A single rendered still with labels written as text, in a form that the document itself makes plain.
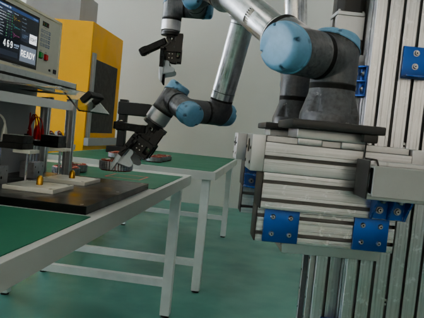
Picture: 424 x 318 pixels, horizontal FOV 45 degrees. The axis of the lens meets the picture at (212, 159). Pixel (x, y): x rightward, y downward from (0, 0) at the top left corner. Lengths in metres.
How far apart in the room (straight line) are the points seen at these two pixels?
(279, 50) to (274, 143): 0.22
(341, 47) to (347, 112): 0.16
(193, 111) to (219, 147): 5.22
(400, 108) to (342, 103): 0.29
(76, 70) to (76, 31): 0.39
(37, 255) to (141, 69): 6.12
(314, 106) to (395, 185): 0.28
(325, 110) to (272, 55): 0.19
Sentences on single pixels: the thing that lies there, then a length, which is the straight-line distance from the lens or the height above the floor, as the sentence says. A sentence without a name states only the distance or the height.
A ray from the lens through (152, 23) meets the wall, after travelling 7.09.
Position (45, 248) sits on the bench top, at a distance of 1.02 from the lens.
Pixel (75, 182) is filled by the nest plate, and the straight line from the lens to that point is 1.71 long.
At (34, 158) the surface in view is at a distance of 1.86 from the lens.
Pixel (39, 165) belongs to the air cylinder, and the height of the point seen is 0.81.
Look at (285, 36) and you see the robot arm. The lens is 1.20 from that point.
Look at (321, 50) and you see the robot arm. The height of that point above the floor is 1.20.
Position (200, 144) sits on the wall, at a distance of 6.80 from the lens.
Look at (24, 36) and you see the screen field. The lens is 1.71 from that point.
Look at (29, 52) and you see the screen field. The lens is 1.74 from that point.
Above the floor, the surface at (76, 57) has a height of 1.59.
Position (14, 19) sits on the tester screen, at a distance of 1.66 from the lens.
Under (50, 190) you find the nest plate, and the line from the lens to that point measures 1.48.
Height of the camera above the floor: 0.99
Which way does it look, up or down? 3 degrees down
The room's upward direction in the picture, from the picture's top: 6 degrees clockwise
